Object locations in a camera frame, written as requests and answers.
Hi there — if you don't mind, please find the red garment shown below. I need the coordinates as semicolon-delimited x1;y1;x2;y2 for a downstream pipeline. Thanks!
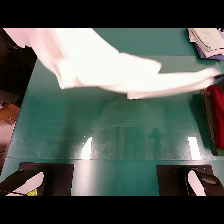
206;84;224;150

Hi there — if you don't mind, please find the lavender garment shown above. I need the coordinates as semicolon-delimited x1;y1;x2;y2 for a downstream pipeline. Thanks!
194;42;224;62

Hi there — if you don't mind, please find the white T-shirt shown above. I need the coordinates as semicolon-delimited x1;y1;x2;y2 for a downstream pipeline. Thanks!
3;28;222;101

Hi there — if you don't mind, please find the white folded garment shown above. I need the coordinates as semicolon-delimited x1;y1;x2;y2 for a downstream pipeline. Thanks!
187;28;224;58

